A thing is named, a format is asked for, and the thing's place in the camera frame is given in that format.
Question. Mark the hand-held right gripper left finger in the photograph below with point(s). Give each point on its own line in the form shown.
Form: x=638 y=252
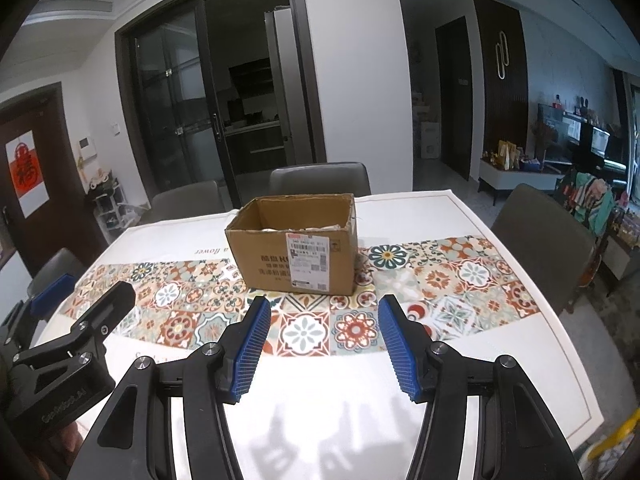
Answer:
x=252 y=345

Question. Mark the white carton in hallway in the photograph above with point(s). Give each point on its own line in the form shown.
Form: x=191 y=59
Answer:
x=430 y=140

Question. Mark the flat screen television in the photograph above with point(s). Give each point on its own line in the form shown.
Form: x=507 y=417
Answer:
x=575 y=135

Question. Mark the brown cardboard box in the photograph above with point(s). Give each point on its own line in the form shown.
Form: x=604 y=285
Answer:
x=260 y=255

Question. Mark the grey dining chair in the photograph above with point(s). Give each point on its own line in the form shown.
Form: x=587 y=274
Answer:
x=55 y=270
x=540 y=240
x=320 y=177
x=185 y=205

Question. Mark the dark wooden door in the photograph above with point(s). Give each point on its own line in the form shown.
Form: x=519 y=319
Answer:
x=65 y=185

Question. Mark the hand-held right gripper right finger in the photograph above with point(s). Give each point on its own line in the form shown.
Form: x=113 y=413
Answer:
x=400 y=350

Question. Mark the white sideboard with packets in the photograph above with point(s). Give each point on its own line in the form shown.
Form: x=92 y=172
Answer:
x=515 y=175

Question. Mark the red paper door decoration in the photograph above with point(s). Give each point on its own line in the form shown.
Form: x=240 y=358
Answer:
x=27 y=170

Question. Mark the pile of colourful clothes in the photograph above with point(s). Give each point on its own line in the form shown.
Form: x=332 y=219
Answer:
x=592 y=200

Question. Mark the dark hallway door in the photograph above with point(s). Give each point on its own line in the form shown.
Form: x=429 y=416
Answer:
x=452 y=100

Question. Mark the yellow plastic object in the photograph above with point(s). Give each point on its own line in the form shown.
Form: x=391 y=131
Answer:
x=610 y=452

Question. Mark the dark sliding glass door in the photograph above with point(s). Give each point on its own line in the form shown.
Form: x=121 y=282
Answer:
x=170 y=100

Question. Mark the small white shelf cart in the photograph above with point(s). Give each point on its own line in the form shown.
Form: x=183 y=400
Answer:
x=112 y=200

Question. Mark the person's left hand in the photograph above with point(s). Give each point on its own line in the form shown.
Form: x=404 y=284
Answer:
x=67 y=442

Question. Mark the white wall control panel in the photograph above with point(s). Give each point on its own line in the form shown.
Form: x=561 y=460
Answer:
x=87 y=149

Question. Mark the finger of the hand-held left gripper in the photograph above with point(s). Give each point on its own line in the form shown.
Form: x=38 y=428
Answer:
x=107 y=305
x=50 y=292

